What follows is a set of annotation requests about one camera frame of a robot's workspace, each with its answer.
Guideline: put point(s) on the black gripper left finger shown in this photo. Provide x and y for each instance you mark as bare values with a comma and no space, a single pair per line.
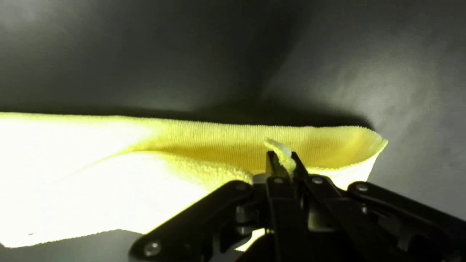
227,219

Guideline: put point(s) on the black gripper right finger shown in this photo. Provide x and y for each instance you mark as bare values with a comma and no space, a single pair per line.
368,219

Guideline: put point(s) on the yellow cloth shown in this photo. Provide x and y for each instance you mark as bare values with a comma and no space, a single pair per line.
73,184

